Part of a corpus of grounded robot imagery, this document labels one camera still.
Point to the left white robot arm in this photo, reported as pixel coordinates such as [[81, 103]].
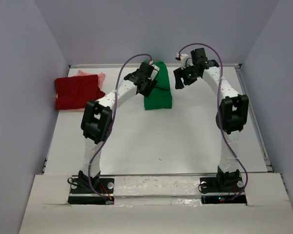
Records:
[[99, 116]]

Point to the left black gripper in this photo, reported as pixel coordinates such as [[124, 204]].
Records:
[[149, 88]]

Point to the pink folded t shirt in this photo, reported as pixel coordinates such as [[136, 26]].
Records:
[[101, 78]]

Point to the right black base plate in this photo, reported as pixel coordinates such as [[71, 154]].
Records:
[[211, 193]]

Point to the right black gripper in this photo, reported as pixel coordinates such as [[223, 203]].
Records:
[[177, 73]]

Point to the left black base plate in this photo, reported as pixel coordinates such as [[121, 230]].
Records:
[[81, 194]]

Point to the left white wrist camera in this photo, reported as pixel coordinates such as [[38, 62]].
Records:
[[155, 70]]

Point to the red folded t shirt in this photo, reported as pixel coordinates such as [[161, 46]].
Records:
[[74, 92]]

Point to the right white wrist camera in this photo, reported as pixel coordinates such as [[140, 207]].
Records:
[[185, 60]]

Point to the green t shirt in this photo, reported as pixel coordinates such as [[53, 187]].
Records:
[[160, 97]]

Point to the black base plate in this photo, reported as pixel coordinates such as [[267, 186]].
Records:
[[211, 193], [81, 194]]

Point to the aluminium table rail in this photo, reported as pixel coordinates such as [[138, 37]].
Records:
[[131, 65]]

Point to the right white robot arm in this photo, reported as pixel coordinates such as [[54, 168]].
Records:
[[231, 116]]

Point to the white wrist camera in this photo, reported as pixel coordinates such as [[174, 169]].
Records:
[[155, 70], [185, 60]]

